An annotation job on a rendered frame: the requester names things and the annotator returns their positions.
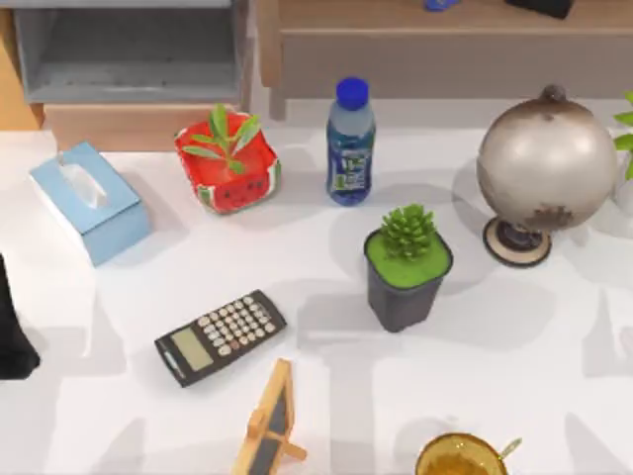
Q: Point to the black pot with succulent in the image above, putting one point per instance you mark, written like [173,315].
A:
[405,277]

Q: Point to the light blue tissue box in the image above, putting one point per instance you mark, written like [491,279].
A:
[91,203]

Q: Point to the black calculator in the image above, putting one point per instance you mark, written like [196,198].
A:
[220,336]

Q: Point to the silver globe on stand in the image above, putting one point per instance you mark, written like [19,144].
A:
[546,173]

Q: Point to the red watermelon plant pot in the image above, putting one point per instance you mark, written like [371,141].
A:
[232,173]

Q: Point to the blue bottle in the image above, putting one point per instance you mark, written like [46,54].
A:
[350,153]

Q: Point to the black object on shelf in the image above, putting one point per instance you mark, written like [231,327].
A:
[541,6]

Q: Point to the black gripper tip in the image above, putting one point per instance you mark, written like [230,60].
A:
[12,336]

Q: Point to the yellow cup with spoon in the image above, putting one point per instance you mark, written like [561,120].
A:
[462,457]

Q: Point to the pale wooden drawer front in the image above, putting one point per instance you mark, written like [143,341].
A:
[123,123]

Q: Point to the wooden open shelf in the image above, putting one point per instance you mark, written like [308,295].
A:
[445,54]

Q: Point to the blue object on shelf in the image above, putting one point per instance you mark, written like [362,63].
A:
[440,5]

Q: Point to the wooden framed blackboard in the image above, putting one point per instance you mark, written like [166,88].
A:
[272,425]

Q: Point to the green leafy plant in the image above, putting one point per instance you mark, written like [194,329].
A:
[625,133]

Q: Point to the wooden cupboard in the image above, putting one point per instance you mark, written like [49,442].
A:
[15,84]

